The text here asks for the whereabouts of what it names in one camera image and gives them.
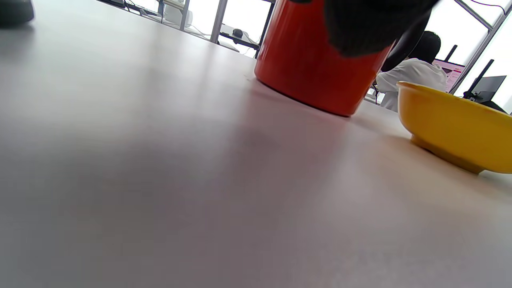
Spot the person's left hand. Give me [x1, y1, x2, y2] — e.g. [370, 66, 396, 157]
[290, 0, 440, 57]

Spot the orange hot water kettle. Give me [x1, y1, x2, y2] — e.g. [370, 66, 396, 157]
[254, 0, 433, 118]

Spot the yellow plastic bowl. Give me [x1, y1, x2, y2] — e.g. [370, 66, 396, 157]
[396, 81, 512, 175]

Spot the black kettle lid steel strainer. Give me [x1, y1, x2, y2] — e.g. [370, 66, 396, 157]
[0, 0, 35, 27]

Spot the monitor with pink screen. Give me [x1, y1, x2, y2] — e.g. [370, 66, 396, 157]
[432, 59, 467, 94]

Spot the black laptop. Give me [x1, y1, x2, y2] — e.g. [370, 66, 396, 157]
[463, 59, 508, 106]

